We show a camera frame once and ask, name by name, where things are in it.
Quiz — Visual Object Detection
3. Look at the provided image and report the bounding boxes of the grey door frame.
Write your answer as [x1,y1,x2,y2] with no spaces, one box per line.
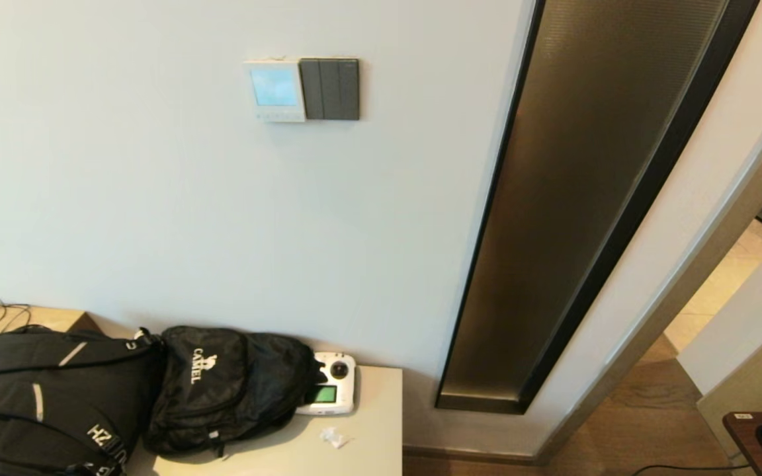
[536,86,762,465]

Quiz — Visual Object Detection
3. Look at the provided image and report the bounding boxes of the grey wall light switch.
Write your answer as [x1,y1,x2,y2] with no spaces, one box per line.
[300,58,361,122]

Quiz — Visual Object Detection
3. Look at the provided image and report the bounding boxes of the white wall thermostat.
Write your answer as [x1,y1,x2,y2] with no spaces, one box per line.
[244,59,307,124]

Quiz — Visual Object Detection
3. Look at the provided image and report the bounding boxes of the black floor cable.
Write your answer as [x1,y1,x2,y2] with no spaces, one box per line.
[632,464,756,476]

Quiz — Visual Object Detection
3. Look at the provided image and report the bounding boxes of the crumpled clear plastic wrapper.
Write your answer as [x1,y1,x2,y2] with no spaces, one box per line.
[319,427,354,451]

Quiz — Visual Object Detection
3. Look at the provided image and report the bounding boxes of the black backpack with grey stripes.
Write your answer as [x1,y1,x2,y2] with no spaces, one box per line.
[0,327,165,476]

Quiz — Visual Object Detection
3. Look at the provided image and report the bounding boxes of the beige cabinet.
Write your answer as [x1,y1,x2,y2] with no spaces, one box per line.
[123,317,404,476]

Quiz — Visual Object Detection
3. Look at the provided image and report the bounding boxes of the black Camel backpack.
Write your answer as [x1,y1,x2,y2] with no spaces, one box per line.
[142,326,326,462]

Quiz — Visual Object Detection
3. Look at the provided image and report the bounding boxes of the light wooden desk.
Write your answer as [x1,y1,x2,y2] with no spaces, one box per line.
[0,299,101,339]

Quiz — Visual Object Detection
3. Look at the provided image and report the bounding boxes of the white remote controller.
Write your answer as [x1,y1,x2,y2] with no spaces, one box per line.
[295,352,358,417]

